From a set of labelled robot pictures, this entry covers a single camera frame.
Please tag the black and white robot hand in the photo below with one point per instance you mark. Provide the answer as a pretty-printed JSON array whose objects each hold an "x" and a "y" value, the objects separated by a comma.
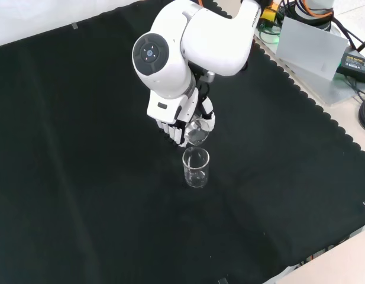
[{"x": 170, "y": 115}]

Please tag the small clear glass beaker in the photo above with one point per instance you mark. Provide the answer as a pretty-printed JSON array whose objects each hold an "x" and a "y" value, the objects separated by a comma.
[{"x": 197, "y": 133}]

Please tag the tall clear glass beaker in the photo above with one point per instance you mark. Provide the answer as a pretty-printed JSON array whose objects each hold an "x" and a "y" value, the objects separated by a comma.
[{"x": 196, "y": 171}]

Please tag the black bench cloth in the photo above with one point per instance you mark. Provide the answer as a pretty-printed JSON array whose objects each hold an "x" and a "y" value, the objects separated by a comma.
[{"x": 81, "y": 162}]

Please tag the yellow stop button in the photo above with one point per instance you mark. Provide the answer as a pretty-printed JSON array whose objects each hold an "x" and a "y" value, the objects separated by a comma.
[{"x": 269, "y": 14}]

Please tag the pale board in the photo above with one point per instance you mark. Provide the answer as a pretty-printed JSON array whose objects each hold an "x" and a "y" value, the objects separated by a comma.
[{"x": 309, "y": 44}]

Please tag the black power adapter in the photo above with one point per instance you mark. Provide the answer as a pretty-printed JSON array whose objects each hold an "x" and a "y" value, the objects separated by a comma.
[{"x": 356, "y": 63}]

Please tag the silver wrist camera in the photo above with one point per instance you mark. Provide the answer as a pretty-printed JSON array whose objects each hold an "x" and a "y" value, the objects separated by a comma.
[{"x": 209, "y": 76}]

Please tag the grey metal base plate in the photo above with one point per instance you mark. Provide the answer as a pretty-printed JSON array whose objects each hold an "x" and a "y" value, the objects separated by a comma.
[{"x": 324, "y": 88}]

